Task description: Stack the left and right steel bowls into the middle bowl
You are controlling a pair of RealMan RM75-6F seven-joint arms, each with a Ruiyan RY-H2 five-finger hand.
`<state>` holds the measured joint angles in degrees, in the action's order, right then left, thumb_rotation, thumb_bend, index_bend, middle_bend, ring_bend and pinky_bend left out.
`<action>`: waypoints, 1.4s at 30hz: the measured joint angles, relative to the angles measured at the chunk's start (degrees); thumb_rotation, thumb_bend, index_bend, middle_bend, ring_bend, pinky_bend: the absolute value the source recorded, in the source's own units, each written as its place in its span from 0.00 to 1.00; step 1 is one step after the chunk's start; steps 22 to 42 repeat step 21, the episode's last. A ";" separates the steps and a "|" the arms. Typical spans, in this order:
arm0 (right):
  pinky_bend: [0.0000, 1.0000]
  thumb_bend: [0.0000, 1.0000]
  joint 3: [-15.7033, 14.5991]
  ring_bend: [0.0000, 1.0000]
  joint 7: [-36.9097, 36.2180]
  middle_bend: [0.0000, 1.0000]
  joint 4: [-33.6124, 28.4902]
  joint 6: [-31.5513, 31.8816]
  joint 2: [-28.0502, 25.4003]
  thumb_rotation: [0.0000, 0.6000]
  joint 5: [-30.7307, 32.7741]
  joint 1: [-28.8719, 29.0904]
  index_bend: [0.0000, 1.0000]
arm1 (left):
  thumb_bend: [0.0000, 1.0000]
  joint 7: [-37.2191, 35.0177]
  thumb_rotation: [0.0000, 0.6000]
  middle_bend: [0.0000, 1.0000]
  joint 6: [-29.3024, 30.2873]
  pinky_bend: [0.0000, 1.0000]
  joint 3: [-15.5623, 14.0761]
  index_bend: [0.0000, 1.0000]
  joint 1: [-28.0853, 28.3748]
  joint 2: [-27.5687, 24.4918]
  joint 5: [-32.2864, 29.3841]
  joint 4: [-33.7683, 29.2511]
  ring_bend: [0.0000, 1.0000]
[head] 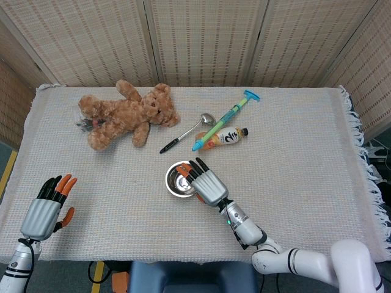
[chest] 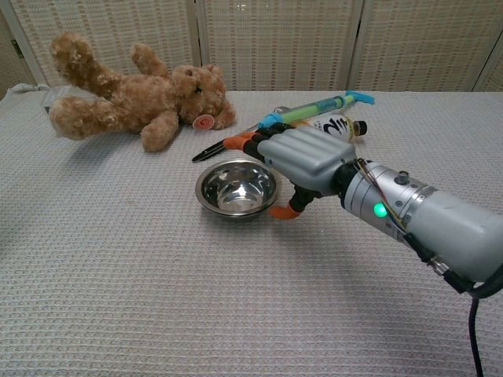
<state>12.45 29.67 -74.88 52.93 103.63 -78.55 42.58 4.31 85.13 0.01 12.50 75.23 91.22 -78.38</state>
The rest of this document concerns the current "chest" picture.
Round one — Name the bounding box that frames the beige folding screen panel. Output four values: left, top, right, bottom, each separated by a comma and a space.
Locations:
473, 37, 503, 92
198, 0, 365, 92
0, 7, 40, 101
7, 0, 202, 92
347, 0, 503, 92

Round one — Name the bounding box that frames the stainless steel bowl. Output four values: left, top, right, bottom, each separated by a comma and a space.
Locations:
202, 196, 276, 220
197, 188, 281, 216
195, 158, 282, 212

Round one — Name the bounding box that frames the orange drink bottle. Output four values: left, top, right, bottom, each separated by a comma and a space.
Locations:
292, 113, 369, 143

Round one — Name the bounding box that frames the green blue toy syringe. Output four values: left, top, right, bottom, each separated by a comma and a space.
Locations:
257, 90, 376, 130

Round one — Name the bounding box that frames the white woven tablecloth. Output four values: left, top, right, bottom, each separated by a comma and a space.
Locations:
0, 84, 503, 377

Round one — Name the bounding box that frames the brown teddy bear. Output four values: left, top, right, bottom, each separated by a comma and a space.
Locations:
49, 31, 237, 153

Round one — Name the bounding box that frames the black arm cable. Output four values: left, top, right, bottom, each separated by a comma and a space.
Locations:
466, 270, 503, 377

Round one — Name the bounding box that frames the right robot hand silver orange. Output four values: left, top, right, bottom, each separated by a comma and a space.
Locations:
222, 122, 357, 221

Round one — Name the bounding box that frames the metal spoon black handle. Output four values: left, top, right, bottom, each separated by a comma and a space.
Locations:
191, 104, 292, 163

